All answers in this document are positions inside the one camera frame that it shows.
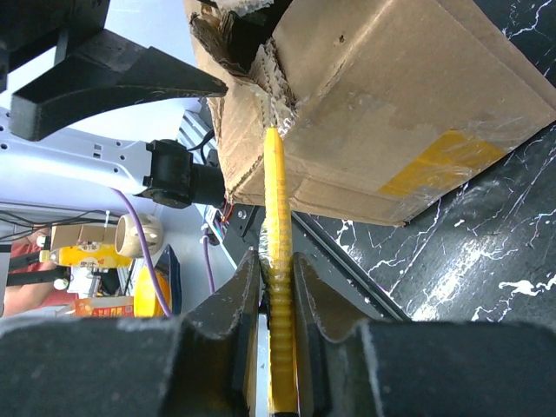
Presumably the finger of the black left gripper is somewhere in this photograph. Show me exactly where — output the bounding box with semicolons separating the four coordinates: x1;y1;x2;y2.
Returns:
10;30;228;142

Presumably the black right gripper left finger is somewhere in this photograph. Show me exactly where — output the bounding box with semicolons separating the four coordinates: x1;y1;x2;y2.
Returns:
1;250;260;416

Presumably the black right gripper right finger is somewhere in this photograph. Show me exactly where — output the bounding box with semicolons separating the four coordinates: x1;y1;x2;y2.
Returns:
293;253;555;416

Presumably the yellow utility knife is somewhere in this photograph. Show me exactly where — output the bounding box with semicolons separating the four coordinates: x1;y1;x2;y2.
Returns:
263;127;298;414

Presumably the brown cardboard express box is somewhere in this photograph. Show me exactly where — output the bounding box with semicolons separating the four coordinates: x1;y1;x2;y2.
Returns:
184;1;555;226

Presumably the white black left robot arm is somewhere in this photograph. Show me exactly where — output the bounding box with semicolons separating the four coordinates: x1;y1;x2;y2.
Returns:
1;30;228;209

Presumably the yellow plastic bowl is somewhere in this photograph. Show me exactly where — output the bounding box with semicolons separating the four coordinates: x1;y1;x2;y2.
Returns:
134;267;172;317

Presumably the dark blue tray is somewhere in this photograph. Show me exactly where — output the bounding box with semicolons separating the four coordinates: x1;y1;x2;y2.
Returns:
155;244;182;315

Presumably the orange snack package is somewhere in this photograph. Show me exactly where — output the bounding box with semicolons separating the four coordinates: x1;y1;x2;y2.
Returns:
58;296;135;318

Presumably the yellow juice bottle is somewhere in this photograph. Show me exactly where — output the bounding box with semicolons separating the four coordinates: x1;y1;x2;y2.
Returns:
39;243;132;269

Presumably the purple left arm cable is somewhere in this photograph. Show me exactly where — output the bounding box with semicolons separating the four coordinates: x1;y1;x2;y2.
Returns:
108;186;218;318

